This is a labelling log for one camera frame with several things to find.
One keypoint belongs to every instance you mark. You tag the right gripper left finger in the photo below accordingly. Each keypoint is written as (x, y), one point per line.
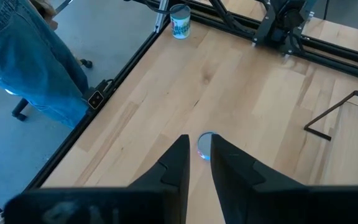
(176, 168)

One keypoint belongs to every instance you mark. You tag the person's hand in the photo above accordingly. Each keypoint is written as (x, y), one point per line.
(45, 9)

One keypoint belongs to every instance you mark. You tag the silver frame bracket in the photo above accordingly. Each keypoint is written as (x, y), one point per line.
(162, 17)

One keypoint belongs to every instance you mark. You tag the silver can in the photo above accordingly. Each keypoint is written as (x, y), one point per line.
(180, 26)

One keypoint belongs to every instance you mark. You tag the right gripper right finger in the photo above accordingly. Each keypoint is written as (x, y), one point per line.
(238, 174)

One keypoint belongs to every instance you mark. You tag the wooden shelf black legs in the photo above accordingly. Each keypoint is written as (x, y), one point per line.
(353, 140)

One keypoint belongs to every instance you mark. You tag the teal salmon can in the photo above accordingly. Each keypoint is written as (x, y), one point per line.
(204, 144)

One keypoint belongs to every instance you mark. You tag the black aluminium frame bar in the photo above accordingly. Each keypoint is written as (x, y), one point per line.
(73, 140)

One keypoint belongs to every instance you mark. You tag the black aluminium frame rail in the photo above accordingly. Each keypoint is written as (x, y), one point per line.
(353, 70)

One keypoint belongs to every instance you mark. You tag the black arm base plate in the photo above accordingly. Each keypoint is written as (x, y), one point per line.
(266, 31)

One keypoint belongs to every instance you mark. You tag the small black square camera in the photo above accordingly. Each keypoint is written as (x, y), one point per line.
(95, 99)

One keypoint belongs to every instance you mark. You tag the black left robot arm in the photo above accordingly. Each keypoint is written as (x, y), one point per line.
(287, 15)

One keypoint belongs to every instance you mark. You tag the person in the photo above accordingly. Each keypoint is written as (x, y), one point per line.
(26, 62)

